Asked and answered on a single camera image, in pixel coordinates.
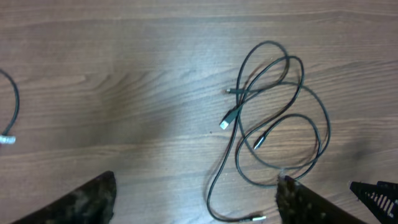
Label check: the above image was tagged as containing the thick black USB cable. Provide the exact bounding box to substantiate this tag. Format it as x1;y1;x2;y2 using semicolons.
206;40;305;223

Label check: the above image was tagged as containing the thin black USB cable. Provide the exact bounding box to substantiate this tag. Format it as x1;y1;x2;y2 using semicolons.
0;68;21;146

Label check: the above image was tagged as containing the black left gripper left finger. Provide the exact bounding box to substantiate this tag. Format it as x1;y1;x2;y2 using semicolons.
14;170;117;224

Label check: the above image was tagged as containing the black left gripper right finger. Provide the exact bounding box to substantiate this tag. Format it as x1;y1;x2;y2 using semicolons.
275;175;364;224

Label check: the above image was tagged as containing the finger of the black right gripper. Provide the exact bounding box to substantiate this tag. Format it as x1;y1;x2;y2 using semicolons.
350;181;397;224

